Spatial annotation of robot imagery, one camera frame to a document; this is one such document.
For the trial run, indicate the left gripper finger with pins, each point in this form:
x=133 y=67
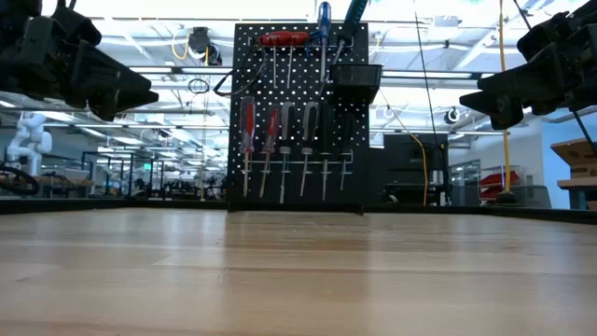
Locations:
x=121 y=105
x=107 y=70

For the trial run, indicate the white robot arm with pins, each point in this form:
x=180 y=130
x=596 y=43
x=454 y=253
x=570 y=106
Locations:
x=32 y=140

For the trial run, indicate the red storage bins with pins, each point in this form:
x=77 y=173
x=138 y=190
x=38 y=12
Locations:
x=499 y=179

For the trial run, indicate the wooden shelf unit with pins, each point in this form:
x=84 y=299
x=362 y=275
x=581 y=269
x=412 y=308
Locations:
x=576 y=154

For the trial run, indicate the large red clear screwdriver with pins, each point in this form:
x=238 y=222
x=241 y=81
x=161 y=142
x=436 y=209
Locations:
x=249 y=123

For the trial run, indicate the glass door cabinet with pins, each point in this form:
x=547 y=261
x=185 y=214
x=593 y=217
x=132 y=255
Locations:
x=464 y=182

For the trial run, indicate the black cabinet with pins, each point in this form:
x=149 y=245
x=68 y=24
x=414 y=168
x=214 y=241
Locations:
x=410 y=163

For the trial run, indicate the black plastic pegboard bin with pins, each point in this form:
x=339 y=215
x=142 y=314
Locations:
x=354 y=81

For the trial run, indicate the short black screwdriver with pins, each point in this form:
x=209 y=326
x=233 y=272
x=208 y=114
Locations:
x=346 y=133

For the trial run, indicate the long black screwdriver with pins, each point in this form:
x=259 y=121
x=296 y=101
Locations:
x=326 y=130

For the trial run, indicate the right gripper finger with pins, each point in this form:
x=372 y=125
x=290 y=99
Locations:
x=527 y=79
x=499 y=109

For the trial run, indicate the black metal pegboard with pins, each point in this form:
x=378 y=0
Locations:
x=298 y=93

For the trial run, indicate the small red clear screwdriver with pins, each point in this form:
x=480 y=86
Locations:
x=272 y=130

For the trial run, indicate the black aluminium table frame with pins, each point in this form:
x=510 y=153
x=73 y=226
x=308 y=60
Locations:
x=177 y=203

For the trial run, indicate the large blue black screwdriver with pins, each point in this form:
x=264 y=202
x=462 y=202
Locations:
x=356 y=14

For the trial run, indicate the grey storage bin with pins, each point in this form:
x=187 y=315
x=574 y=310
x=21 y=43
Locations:
x=531 y=196

